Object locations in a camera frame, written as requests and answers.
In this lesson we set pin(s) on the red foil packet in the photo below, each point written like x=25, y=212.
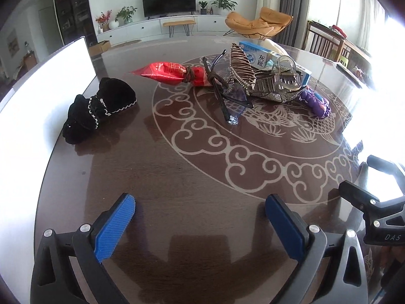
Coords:
x=174, y=74

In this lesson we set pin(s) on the black frame glasses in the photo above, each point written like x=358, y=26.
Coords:
x=224, y=91

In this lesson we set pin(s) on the white tv cabinet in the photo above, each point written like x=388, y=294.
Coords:
x=149, y=30

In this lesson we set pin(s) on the purple toy wand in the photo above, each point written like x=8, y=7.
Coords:
x=319, y=105

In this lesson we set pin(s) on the white storage bin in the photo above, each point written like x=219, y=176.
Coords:
x=31, y=120

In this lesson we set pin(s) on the black flat screen television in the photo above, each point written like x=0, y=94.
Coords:
x=164, y=7

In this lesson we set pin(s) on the blue white toothpaste box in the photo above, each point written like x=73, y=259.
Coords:
x=262, y=58

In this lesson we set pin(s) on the red flower vase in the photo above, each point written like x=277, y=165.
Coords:
x=102, y=20

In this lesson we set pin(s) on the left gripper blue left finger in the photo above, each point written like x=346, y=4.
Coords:
x=53, y=278

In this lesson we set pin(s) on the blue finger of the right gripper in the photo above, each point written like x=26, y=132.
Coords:
x=387, y=214
x=387, y=167

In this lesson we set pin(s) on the wooden bench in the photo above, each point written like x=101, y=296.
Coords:
x=185, y=24

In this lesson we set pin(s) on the wooden dining chair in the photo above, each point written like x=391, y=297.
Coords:
x=327, y=43

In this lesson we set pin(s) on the green potted plant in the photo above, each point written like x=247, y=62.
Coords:
x=224, y=7
x=126, y=14

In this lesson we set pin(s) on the cardboard box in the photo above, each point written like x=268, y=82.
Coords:
x=98, y=49

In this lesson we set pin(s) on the rhinestone bow hair clip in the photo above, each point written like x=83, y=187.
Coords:
x=266, y=88

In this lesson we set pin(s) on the orange lounge chair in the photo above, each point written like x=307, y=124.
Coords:
x=269, y=23

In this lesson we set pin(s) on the dark display cabinet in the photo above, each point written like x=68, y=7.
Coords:
x=75, y=20

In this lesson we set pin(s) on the clear plastic hair claw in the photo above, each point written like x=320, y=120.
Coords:
x=285, y=74

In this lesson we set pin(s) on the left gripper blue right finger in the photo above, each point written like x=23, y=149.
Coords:
x=345, y=278

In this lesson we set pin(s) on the green potted plant right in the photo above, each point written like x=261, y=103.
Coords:
x=224, y=7

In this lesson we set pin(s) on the gold rhinestone hair comb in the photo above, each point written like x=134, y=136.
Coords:
x=241, y=68

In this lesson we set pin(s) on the green potted plant left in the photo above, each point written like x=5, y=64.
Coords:
x=126, y=14

